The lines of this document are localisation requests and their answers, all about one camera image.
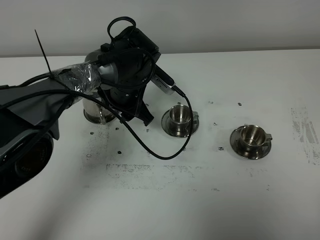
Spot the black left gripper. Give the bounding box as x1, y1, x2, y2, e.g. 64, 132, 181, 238
99, 25, 161, 126

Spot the stainless steel teapot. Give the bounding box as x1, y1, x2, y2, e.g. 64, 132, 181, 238
82, 49, 116, 125

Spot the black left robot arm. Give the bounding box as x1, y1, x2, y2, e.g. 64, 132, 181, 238
0, 26, 161, 197

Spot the left stainless steel saucer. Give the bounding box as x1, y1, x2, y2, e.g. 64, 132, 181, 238
161, 105, 200, 138

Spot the stainless steel saucer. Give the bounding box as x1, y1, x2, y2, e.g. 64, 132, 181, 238
161, 105, 200, 138
229, 125, 272, 160

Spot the left stainless steel teacup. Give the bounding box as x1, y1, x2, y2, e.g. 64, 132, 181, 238
168, 104, 199, 135

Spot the stainless steel teacup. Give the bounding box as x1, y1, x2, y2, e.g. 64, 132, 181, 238
168, 104, 199, 135
239, 124, 273, 151

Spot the right stainless steel saucer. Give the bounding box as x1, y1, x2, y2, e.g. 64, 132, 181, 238
229, 125, 272, 160

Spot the right stainless steel teacup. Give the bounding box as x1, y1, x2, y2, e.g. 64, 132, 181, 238
239, 124, 273, 151

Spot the black zip tie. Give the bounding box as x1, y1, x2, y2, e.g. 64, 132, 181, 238
34, 29, 64, 86

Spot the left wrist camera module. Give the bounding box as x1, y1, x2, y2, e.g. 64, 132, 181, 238
151, 65, 176, 95

